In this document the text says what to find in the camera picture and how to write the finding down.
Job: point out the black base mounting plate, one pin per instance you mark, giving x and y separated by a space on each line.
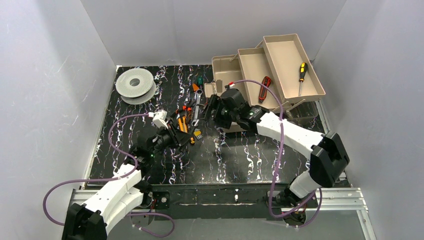
213 201

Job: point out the red and black utility knife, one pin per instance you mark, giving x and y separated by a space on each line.
266 82

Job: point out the beige translucent plastic toolbox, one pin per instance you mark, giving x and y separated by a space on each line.
277 74

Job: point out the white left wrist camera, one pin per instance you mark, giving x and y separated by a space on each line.
159 118

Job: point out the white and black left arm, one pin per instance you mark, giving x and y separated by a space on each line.
98 215

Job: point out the white filament spool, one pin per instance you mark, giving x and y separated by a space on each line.
136 86

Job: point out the green handled screwdriver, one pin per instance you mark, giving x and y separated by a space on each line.
200 80

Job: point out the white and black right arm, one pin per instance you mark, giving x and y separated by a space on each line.
326 153

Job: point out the yellow utility knife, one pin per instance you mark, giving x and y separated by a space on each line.
182 124

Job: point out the yellow black long screwdriver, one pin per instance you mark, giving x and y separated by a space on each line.
302 73

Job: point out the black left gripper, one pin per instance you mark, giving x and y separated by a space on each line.
178 136

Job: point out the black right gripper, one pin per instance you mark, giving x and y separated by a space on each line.
216 108

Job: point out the yellow hex key set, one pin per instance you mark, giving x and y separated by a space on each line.
196 135

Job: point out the silver combination wrench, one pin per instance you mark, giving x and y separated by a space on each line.
195 116

